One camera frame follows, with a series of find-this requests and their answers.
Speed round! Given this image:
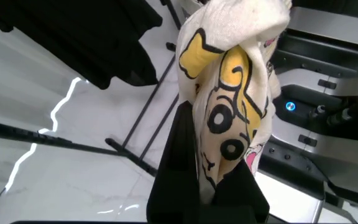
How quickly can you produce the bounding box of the black clothes rack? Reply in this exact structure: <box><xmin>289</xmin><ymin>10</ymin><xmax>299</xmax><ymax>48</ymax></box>
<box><xmin>0</xmin><ymin>0</ymin><xmax>183</xmax><ymax>177</ymax></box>

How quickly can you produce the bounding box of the cream printed garment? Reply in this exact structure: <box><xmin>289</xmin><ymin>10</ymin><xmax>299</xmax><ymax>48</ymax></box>
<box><xmin>175</xmin><ymin>0</ymin><xmax>291</xmax><ymax>203</ymax></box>

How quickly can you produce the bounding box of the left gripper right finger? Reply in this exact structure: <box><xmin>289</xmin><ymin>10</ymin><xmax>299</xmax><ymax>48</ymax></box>
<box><xmin>202</xmin><ymin>159</ymin><xmax>270</xmax><ymax>222</ymax></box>

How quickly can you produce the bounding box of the black garment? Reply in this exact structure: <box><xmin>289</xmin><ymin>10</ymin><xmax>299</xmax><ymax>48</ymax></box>
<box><xmin>0</xmin><ymin>0</ymin><xmax>163</xmax><ymax>90</ymax></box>

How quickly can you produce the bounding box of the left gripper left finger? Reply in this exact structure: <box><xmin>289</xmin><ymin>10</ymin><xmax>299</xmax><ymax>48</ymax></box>
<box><xmin>146</xmin><ymin>101</ymin><xmax>203</xmax><ymax>222</ymax></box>

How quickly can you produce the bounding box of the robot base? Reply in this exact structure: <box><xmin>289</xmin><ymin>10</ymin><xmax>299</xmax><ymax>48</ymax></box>
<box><xmin>253</xmin><ymin>0</ymin><xmax>358</xmax><ymax>224</ymax></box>

